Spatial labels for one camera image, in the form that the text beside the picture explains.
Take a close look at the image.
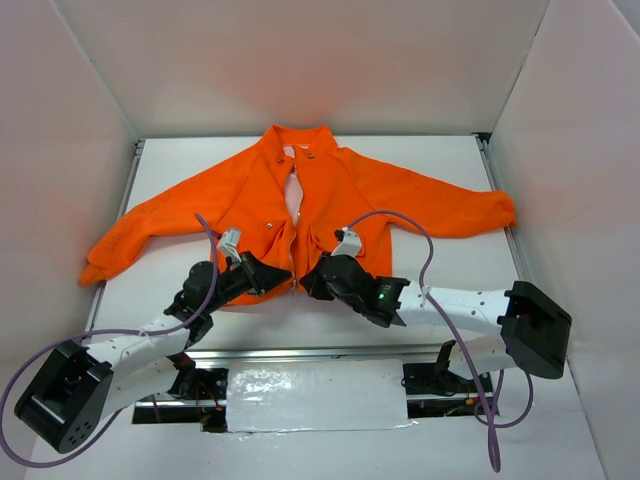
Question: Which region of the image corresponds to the aluminium right side rail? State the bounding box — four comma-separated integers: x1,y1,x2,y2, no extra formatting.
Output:
472,132,539,286

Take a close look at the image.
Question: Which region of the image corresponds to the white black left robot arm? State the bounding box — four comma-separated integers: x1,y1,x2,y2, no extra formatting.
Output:
14,252,291,454

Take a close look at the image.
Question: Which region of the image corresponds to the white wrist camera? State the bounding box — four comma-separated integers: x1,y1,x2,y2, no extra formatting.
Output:
331,227,362,258
217,228,242,264

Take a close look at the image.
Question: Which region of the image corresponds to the silver aluminium front rail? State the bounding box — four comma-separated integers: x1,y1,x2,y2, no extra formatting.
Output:
74,344,556,365

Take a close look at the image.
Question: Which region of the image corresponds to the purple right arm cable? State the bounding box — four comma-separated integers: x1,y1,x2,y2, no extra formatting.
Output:
344,210,535,473

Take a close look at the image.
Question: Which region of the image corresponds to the white centre cover panel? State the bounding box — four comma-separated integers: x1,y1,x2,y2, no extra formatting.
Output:
226,359,411,433

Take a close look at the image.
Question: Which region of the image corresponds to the orange zip-up jacket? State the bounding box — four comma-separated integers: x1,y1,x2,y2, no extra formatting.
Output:
108,126,516,289

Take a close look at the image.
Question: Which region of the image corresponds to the aluminium left side rail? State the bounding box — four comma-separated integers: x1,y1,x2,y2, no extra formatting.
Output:
78,139,146,332

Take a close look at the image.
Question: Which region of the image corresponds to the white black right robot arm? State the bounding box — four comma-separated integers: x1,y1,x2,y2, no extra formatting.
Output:
300,255,572,391

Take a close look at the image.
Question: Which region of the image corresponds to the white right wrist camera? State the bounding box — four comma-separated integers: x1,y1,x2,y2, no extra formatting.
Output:
331,227,362,258

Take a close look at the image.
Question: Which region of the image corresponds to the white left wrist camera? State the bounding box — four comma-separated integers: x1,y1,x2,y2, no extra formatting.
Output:
217,228,242,264

